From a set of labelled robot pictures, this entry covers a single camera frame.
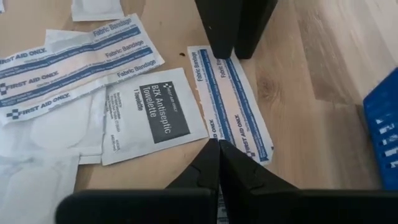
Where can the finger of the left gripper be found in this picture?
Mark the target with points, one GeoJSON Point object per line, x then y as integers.
{"type": "Point", "coordinates": [253, 21]}
{"type": "Point", "coordinates": [220, 25]}

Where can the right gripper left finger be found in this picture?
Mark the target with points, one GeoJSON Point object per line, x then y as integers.
{"type": "Point", "coordinates": [140, 208]}

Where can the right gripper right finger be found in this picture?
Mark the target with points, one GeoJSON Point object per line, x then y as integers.
{"type": "Point", "coordinates": [280, 208]}

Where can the white antiseptic towelette packet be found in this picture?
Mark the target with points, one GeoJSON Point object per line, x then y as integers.
{"type": "Point", "coordinates": [155, 118]}

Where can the white first aid packet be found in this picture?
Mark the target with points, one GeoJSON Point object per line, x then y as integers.
{"type": "Point", "coordinates": [96, 9]}
{"type": "Point", "coordinates": [1, 4]}

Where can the plain white bandage packet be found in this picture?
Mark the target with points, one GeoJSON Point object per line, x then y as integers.
{"type": "Point", "coordinates": [62, 130]}
{"type": "Point", "coordinates": [31, 193]}
{"type": "Point", "coordinates": [59, 37]}

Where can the blue plastic basket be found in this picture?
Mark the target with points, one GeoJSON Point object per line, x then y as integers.
{"type": "Point", "coordinates": [382, 130]}

